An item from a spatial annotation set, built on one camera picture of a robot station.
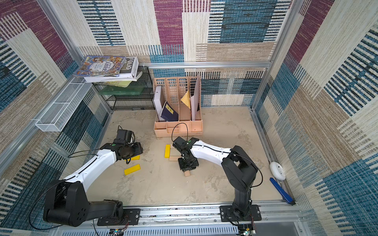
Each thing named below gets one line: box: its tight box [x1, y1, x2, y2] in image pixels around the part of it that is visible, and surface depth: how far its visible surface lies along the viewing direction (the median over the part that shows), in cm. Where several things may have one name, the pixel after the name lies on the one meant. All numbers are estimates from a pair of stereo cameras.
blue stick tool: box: [269, 177, 296, 206], surface depth 81 cm
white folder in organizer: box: [152, 85, 165, 121], surface depth 103 cm
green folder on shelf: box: [98, 84, 145, 96], surface depth 96 cm
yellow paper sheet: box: [180, 89, 191, 110], surface depth 93 cm
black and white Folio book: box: [73, 55, 144, 83], surface depth 83 cm
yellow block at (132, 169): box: [124, 163, 142, 176], surface depth 91 cm
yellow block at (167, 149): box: [164, 144, 171, 159], surface depth 98 cm
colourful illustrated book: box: [75, 55, 127, 77], surface depth 83 cm
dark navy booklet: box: [160, 101, 179, 122], surface depth 107 cm
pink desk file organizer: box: [152, 75, 204, 138], surface depth 106 cm
